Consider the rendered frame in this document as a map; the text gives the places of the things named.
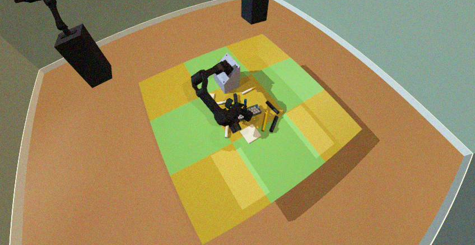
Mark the small keyboard with keys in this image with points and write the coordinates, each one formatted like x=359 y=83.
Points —
x=254 y=108

